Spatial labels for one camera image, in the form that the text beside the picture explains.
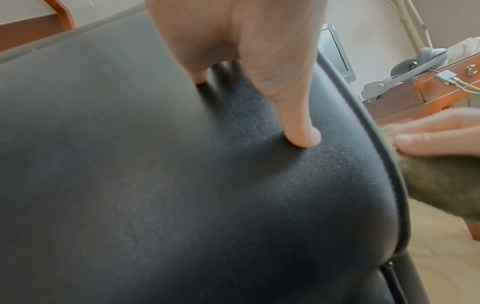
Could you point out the grey round device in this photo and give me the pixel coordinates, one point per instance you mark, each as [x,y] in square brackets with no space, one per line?
[409,68]

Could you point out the white router device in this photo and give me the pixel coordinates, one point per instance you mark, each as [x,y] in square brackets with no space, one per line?
[465,47]

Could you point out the black leather chair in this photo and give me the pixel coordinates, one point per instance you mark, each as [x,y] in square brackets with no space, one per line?
[150,196]

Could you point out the white plug adapter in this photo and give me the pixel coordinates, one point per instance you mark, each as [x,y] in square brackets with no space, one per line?
[447,77]

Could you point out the grey flat screen television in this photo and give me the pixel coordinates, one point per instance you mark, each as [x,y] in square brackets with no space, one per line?
[337,53]

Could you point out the green cleaning cloth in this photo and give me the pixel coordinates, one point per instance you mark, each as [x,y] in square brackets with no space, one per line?
[442,181]

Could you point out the person's left hand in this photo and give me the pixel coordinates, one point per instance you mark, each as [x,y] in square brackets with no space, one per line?
[247,35]

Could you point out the person's right hand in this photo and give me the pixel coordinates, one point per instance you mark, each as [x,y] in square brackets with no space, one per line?
[442,133]

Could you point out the brown wooden table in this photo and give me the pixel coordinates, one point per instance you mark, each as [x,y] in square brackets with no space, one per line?
[412,98]

